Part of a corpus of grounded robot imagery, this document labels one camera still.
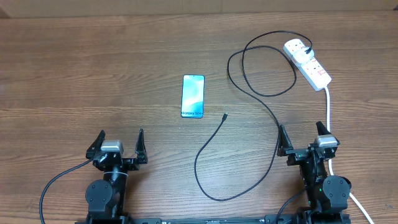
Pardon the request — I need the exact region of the white power strip cord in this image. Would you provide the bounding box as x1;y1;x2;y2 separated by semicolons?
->
324;86;376;224

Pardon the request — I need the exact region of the white charger plug adapter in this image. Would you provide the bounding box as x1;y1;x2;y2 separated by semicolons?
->
293;47;315;67

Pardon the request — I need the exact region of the blue Galaxy S24 smartphone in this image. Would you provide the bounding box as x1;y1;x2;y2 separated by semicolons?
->
181;75;205;118

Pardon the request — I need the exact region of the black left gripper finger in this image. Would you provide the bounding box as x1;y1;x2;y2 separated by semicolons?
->
135;129;148;164
86;130;106;159

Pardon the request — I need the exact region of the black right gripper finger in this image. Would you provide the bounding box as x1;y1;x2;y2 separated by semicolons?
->
277;124;294;157
316;121;331;136

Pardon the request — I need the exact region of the white power strip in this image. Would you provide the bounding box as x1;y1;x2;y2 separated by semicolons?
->
283;39;331;91

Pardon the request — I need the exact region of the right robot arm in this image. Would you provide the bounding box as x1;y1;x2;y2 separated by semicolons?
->
277;121;351;224

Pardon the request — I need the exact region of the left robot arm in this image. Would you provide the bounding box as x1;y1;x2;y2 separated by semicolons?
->
85;129;148;223

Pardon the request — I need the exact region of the black USB charging cable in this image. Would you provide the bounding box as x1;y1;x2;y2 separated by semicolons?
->
193;30;313;202

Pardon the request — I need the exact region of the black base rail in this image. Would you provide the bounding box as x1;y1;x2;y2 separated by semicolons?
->
75;215;351;224

